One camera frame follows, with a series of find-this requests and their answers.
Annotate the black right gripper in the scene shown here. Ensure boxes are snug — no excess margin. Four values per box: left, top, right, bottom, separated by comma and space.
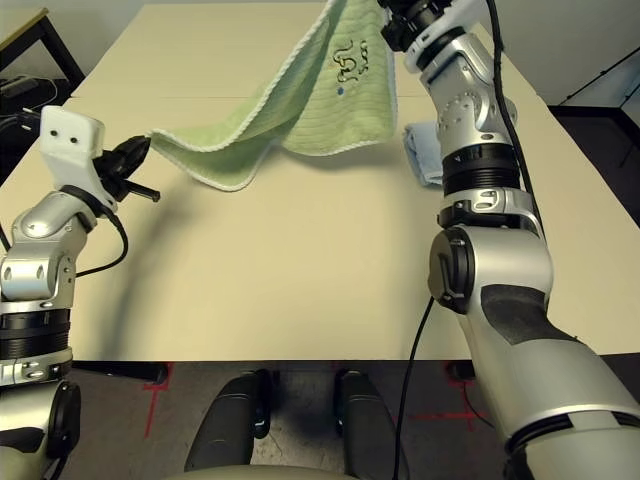
378, 0, 444, 51

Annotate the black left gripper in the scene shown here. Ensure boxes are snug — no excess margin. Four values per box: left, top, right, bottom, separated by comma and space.
94, 135, 161, 204

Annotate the green towel with white trim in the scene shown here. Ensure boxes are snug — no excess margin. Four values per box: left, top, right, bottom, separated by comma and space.
149, 0, 399, 192

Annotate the folded light blue towel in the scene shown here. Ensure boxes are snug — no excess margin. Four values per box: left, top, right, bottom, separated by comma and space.
403, 121, 446, 189

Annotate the grey power adapter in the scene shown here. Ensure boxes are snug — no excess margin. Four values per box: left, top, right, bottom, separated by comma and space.
0, 74, 31, 99

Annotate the beige robot torso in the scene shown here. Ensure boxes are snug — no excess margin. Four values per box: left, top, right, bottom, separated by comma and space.
179, 464, 351, 480

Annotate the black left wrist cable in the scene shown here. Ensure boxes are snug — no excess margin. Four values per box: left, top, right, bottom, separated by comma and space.
0, 112, 130, 277

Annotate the wooden side table black frame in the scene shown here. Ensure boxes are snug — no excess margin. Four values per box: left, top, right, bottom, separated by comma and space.
0, 7, 86, 91

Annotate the thin black floor cable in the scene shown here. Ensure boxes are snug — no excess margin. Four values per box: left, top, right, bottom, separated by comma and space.
462, 382, 501, 429

